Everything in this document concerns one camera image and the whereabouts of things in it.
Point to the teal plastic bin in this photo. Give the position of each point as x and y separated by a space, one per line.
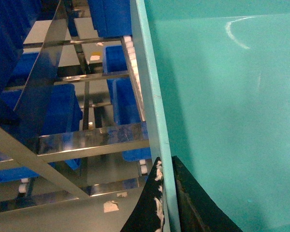
215 78

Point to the blue bin below shelf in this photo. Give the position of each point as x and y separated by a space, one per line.
122 97

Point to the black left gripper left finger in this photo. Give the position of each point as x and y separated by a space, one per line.
148 214

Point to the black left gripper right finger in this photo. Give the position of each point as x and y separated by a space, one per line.
197 211

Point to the stainless steel shelf frame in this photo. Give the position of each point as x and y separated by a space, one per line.
20 127

